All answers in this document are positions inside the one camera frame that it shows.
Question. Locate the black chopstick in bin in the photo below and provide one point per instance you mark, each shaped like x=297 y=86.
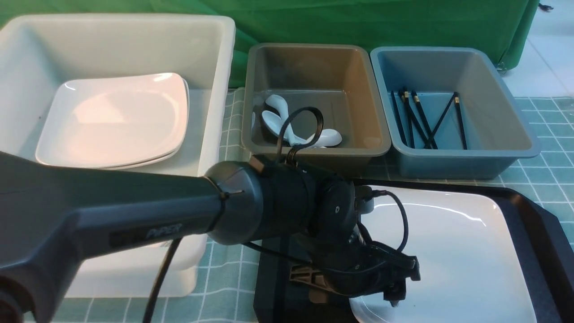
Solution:
x=461 y=126
x=414 y=121
x=424 y=119

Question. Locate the white spoon in bin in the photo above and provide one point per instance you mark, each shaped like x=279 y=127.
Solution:
x=328 y=138
x=272 y=121

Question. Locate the black serving tray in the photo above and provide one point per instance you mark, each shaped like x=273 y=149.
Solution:
x=544 y=253

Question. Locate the white spoon in bin right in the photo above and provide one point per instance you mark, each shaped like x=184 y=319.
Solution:
x=328 y=138

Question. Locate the large white plastic bin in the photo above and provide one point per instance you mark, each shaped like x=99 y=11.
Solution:
x=40 y=52

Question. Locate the brown plastic bin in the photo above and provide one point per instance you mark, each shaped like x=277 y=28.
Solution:
x=336 y=79

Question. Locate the large white square plate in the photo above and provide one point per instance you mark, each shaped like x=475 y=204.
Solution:
x=470 y=272

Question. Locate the black chopstick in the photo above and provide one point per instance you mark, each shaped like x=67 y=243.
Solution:
x=424 y=119
x=461 y=126
x=398 y=119
x=439 y=122
x=414 y=121

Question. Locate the white spoon in bin left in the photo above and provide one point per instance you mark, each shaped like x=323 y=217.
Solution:
x=272 y=121

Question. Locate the white ceramic soup spoon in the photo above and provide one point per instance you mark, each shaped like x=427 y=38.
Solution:
x=280 y=105

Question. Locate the top white plate in bin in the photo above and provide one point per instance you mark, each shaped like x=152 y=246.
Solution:
x=115 y=122

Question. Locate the blue plastic bin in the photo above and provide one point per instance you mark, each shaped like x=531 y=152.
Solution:
x=497 y=132

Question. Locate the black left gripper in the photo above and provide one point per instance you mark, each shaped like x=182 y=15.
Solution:
x=361 y=268

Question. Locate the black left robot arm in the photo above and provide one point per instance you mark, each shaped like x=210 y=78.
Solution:
x=55 y=218

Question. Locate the green backdrop cloth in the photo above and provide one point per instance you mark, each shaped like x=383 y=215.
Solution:
x=498 y=28

